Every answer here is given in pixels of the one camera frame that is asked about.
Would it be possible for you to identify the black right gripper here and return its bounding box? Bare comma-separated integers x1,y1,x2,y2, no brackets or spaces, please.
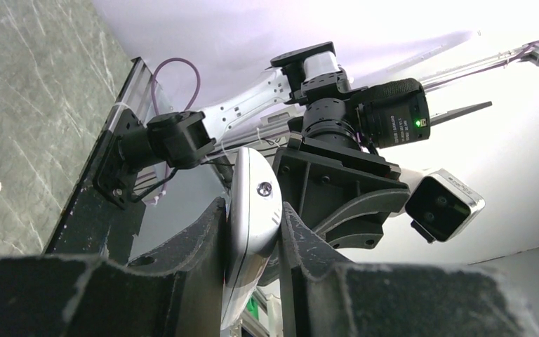
258,134,411,286

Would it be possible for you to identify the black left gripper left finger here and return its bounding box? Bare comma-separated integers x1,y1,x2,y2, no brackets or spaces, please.
0,197,227,336

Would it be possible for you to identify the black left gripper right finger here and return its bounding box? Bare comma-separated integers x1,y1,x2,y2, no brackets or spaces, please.
279,204,539,336

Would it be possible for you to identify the white remote control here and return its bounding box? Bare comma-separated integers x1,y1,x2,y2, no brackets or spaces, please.
220,147,283,330

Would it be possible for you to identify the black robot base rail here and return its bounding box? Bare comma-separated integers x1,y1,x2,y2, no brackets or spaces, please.
44,108,158,265

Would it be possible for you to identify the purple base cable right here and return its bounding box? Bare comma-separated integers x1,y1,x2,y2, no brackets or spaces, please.
150,57,202,117

